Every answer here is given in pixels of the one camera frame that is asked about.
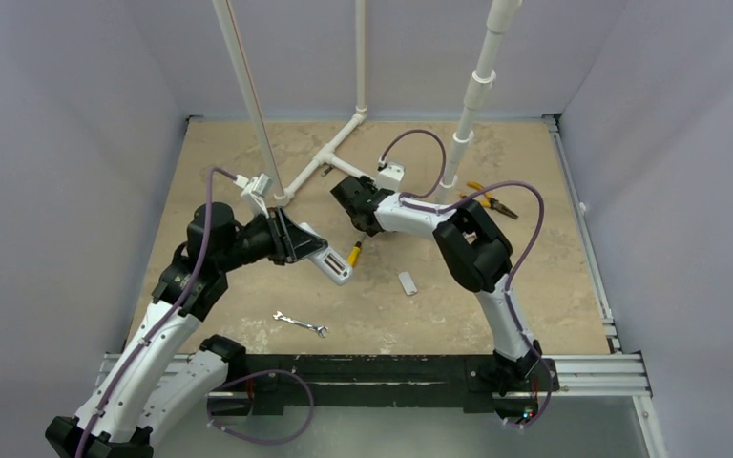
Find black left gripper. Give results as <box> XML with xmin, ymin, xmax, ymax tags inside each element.
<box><xmin>217</xmin><ymin>205</ymin><xmax>326</xmax><ymax>273</ymax></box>

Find white remote control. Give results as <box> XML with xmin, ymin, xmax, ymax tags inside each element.
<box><xmin>300</xmin><ymin>222</ymin><xmax>353</xmax><ymax>286</ymax></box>

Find white battery cover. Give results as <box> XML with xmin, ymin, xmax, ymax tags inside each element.
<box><xmin>398</xmin><ymin>272</ymin><xmax>418</xmax><ymax>296</ymax></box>

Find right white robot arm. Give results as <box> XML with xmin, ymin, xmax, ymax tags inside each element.
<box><xmin>331</xmin><ymin>176</ymin><xmax>541</xmax><ymax>392</ymax></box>

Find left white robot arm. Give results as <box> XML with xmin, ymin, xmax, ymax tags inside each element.
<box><xmin>45</xmin><ymin>202</ymin><xmax>351</xmax><ymax>457</ymax></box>

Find silver open-end wrench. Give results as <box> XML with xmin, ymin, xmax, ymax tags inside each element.
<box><xmin>272</xmin><ymin>311</ymin><xmax>329</xmax><ymax>338</ymax></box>

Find white jointed vertical pipe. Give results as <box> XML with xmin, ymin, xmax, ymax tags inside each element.
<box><xmin>434</xmin><ymin>0</ymin><xmax>522</xmax><ymax>203</ymax></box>

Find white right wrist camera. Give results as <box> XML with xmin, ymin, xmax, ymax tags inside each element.
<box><xmin>375</xmin><ymin>162</ymin><xmax>406</xmax><ymax>193</ymax></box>

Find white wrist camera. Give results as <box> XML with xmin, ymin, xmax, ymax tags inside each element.
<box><xmin>375</xmin><ymin>162</ymin><xmax>406</xmax><ymax>193</ymax></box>
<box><xmin>233</xmin><ymin>174</ymin><xmax>273</xmax><ymax>217</ymax></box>

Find white PVC pipe frame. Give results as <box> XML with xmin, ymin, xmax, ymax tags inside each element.
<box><xmin>211</xmin><ymin>0</ymin><xmax>406</xmax><ymax>207</ymax></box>

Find yellow handled screwdriver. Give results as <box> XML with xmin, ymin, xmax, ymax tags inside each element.
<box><xmin>346</xmin><ymin>234</ymin><xmax>367</xmax><ymax>267</ymax></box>

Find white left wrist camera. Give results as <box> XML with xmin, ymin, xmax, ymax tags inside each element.
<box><xmin>233</xmin><ymin>174</ymin><xmax>273</xmax><ymax>217</ymax></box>

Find yellow handled pliers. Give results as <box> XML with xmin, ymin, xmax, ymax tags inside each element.
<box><xmin>459</xmin><ymin>181</ymin><xmax>519</xmax><ymax>220</ymax></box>

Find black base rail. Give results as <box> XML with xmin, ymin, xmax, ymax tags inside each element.
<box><xmin>199</xmin><ymin>335</ymin><xmax>560</xmax><ymax>424</ymax></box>

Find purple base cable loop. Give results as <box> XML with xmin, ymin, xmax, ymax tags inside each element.
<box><xmin>205</xmin><ymin>370</ymin><xmax>313</xmax><ymax>447</ymax></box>

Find aluminium frame rail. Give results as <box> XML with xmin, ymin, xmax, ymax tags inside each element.
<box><xmin>543</xmin><ymin>114</ymin><xmax>652</xmax><ymax>398</ymax></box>

